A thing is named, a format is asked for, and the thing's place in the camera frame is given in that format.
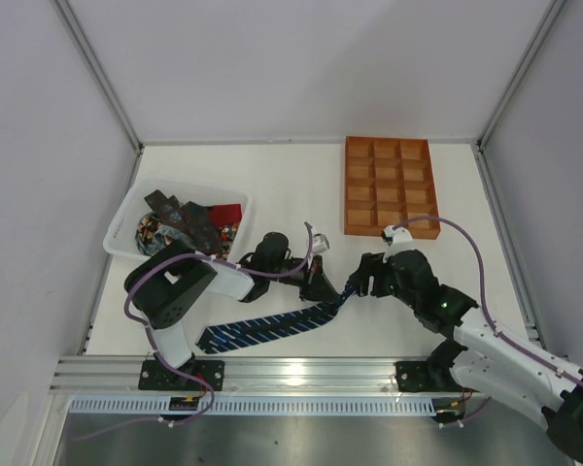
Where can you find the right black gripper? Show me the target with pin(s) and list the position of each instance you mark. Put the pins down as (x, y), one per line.
(370, 276)

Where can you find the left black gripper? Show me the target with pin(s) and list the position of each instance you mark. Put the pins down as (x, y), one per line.
(314, 278)

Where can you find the navy blue striped tie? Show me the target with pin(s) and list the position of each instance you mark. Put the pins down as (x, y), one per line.
(243, 334)

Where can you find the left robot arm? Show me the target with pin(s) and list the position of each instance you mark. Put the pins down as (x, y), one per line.
(162, 290)

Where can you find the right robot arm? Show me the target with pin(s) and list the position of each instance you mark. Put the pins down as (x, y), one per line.
(483, 354)

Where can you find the orange compartment tray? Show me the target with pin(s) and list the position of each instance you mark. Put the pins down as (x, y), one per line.
(388, 181)

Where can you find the red tie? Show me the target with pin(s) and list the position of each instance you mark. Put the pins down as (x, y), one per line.
(222, 215)

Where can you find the brown patterned tie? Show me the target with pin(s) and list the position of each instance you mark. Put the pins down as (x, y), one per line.
(189, 218)

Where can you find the floral multicolour tie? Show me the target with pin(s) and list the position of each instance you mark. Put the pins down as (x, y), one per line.
(152, 236)

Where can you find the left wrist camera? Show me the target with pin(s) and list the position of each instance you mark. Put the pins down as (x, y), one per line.
(320, 243)

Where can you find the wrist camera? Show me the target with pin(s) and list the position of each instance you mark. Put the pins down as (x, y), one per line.
(320, 243)
(396, 236)

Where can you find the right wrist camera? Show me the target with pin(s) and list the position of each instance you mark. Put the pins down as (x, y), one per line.
(396, 236)

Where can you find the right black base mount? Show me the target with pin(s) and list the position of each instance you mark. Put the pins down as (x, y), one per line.
(417, 376)

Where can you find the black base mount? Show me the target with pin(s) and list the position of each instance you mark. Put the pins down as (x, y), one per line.
(417, 376)
(182, 376)

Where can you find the white slotted cable duct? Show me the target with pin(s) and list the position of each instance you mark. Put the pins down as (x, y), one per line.
(254, 406)

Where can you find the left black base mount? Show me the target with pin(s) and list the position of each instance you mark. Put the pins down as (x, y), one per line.
(182, 376)

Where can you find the aluminium front rail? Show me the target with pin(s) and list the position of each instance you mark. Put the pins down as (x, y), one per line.
(108, 374)

